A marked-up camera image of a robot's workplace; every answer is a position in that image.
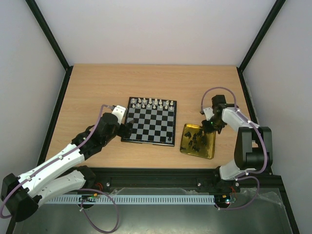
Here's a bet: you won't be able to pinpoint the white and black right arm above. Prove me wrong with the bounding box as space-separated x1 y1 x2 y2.
200 95 272 191

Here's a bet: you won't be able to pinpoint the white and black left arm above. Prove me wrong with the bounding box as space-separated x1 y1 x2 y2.
0 106 132 222

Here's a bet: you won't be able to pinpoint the black chess pieces in tray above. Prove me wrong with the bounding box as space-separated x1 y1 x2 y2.
181 129 208 153

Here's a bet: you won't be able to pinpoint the white chess piece row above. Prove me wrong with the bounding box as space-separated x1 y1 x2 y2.
128 97 177 111

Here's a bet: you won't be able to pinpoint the gold rectangular tray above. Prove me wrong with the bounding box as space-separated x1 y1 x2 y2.
180 123 216 159

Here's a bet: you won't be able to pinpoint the black and grey chessboard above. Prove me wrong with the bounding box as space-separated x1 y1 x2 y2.
121 106 177 147

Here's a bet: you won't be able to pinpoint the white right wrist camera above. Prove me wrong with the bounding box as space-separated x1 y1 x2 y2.
200 107 214 120

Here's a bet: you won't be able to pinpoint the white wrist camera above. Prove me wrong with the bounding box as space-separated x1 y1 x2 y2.
112 105 127 123
200 107 214 120

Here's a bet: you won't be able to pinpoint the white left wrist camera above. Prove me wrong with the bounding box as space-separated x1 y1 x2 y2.
112 105 127 123

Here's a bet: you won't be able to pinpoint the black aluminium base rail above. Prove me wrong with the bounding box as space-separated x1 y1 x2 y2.
92 167 283 195

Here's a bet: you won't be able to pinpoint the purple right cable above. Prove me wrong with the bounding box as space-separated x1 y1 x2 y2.
200 86 269 211

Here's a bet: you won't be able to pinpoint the purple cable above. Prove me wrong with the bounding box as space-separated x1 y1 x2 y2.
200 86 269 211
0 104 120 233

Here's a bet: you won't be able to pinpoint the slotted grey cable duct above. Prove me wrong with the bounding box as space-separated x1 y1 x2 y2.
47 194 215 205

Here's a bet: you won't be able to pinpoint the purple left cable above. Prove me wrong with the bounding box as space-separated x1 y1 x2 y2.
0 104 120 233

